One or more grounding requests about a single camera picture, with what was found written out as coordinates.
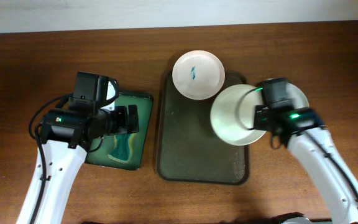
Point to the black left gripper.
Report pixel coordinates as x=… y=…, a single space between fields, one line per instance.
x=125 y=126

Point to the green and yellow sponge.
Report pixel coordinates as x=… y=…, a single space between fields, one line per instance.
x=122 y=148

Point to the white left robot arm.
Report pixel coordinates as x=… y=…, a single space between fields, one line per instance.
x=64 y=140

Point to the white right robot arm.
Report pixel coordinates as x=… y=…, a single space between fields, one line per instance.
x=306 y=137

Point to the green tray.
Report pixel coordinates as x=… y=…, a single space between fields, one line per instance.
x=99 y=157

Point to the dark brown tray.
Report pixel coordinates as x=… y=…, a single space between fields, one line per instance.
x=188 y=149

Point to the white plate with blue stain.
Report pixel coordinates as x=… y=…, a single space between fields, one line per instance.
x=198 y=75

